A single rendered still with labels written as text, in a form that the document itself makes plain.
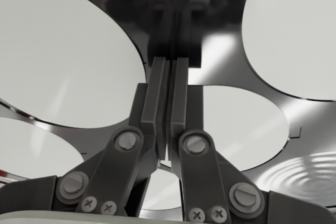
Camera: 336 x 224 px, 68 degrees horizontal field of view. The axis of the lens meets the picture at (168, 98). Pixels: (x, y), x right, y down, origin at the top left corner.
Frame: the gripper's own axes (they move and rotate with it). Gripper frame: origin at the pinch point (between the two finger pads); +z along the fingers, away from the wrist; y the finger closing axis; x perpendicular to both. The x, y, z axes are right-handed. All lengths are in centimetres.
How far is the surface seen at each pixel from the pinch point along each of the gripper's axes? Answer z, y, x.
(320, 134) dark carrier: 2.3, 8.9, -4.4
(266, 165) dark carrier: 2.3, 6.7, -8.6
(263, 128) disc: 2.4, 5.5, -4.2
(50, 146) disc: 2.3, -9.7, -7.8
